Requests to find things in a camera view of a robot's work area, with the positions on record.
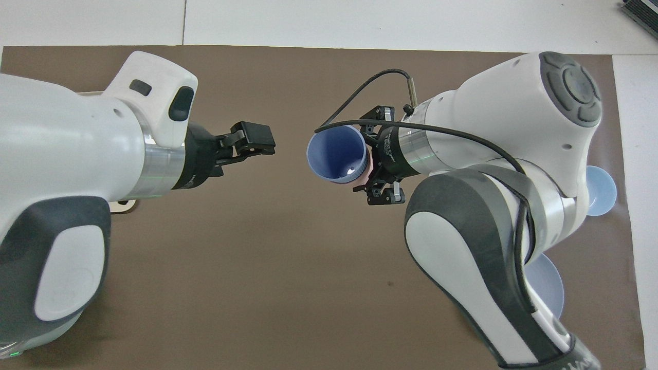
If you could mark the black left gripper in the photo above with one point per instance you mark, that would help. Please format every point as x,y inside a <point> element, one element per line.
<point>203,154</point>

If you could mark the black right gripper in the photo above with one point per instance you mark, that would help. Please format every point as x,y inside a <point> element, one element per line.
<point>390,154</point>

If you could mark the pink plastic cup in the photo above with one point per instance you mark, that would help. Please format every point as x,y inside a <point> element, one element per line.
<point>364,172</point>

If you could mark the blue plastic cup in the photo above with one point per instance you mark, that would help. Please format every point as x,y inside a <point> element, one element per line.
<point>334,154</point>

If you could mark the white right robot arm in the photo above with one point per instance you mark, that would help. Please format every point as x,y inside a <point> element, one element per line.
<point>514,154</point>

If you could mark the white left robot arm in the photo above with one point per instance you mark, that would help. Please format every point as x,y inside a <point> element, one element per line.
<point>67,154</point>

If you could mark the cream rectangular tray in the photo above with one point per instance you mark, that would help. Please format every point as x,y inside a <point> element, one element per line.
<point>123,205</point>

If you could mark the brown table mat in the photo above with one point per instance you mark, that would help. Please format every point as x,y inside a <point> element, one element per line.
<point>308,257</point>

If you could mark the periwinkle blue plate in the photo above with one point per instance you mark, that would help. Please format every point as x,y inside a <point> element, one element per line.
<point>550,288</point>

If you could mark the light blue bowl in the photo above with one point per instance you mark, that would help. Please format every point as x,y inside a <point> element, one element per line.
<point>601,190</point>

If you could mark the grey ribbed device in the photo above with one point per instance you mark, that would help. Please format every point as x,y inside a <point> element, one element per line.
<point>642,11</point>

